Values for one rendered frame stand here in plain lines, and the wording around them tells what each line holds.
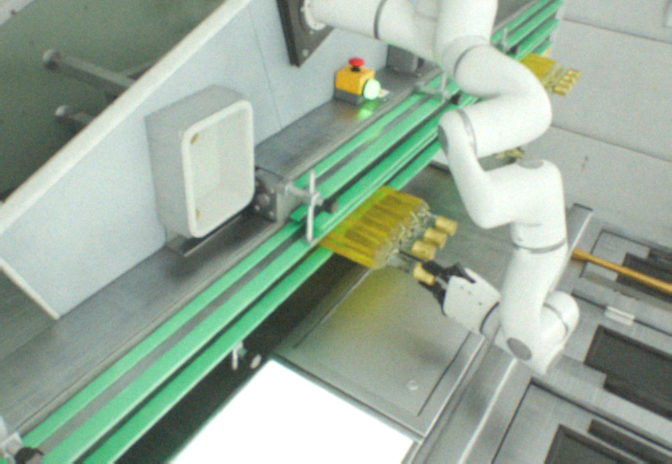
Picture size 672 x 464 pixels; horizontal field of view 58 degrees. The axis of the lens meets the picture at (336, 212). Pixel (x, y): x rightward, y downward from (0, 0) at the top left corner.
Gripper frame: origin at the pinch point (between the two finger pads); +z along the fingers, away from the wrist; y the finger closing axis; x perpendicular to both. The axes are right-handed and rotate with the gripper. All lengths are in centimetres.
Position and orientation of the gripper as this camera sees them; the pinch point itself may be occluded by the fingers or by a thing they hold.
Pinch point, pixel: (431, 276)
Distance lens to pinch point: 126.1
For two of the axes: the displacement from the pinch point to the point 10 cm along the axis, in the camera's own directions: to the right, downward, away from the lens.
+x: -7.4, 3.5, -5.8
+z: -6.7, -4.6, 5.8
